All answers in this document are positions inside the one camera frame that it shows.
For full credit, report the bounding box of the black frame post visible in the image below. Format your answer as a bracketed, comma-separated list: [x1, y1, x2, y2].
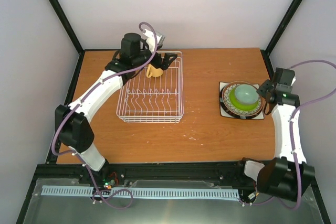
[48, 0, 84, 54]
[265, 0, 303, 56]

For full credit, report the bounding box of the purple cable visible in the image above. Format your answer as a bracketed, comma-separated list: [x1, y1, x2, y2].
[272, 60, 336, 210]
[50, 22, 160, 210]

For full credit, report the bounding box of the left black frame post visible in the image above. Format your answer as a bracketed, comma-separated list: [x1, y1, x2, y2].
[48, 0, 84, 54]

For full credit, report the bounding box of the orange rimmed floral plate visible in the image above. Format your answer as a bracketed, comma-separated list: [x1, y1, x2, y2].
[220, 81, 263, 117]

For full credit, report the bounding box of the yellow mug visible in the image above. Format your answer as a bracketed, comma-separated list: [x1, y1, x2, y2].
[145, 64, 163, 78]

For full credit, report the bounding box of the white square plate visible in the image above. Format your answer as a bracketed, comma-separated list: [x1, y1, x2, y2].
[218, 81, 265, 121]

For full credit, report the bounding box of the right black frame post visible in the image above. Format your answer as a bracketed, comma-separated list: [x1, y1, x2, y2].
[265, 0, 303, 56]

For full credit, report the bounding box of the lime green plate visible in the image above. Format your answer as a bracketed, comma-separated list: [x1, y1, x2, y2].
[229, 84, 259, 111]

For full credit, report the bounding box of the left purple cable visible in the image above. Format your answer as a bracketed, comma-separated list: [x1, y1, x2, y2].
[50, 22, 160, 210]

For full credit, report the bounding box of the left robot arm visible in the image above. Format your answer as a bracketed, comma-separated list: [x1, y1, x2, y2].
[53, 29, 177, 184]

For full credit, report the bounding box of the light green floral bowl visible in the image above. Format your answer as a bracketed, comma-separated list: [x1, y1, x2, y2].
[234, 84, 259, 105]

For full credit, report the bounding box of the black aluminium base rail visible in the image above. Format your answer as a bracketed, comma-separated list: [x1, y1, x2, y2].
[33, 160, 252, 187]

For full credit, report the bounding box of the white wire dish rack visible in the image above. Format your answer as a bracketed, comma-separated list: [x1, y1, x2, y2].
[116, 51, 184, 123]

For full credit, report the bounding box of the metal floor sheet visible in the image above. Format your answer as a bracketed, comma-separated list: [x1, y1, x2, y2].
[22, 179, 323, 223]

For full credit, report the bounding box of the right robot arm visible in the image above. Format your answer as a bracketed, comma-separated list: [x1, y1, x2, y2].
[243, 68, 315, 205]

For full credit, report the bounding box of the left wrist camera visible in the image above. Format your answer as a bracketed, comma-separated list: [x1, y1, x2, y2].
[142, 29, 165, 52]

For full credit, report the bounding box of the light blue cable duct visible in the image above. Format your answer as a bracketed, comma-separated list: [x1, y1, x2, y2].
[40, 185, 239, 201]

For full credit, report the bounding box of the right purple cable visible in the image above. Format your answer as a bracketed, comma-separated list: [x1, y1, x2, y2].
[272, 60, 336, 210]

